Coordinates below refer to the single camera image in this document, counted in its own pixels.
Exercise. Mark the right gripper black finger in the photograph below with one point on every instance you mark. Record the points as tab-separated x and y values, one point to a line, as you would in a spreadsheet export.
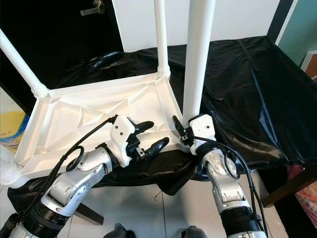
180	127

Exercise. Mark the white plastic table top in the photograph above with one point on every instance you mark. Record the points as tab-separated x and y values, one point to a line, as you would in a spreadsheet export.
69	126

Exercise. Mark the white plastic table leg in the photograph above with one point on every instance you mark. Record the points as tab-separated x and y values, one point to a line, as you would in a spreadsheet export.
198	54
7	171
161	34
25	69

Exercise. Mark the robot left leg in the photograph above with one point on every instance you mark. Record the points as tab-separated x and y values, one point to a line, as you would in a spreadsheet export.
121	232

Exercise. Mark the robot leg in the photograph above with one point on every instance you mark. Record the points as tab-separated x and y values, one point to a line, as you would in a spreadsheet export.
121	232
193	233

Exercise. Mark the black plastic sheet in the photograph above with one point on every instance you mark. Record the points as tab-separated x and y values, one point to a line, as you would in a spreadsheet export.
267	99

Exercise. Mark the robot right leg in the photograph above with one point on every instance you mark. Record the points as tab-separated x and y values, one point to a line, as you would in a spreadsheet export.
193	233

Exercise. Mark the yellow box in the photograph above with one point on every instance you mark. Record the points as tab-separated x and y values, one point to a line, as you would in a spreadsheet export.
7	128

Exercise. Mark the dark brown wooden plank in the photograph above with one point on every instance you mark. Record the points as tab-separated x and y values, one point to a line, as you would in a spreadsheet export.
290	187

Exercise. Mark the brown wooden cabinet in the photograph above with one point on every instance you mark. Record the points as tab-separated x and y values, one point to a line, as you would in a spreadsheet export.
311	64

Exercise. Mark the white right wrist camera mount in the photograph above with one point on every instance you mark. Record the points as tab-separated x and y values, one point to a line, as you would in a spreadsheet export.
203	126

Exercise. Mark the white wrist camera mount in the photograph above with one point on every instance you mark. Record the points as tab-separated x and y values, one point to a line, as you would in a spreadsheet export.
121	133
203	126

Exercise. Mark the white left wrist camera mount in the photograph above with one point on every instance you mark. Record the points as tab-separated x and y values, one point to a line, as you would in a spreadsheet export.
121	133

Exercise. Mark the dark grey door frame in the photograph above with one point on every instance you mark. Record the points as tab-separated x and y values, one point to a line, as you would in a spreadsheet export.
280	20

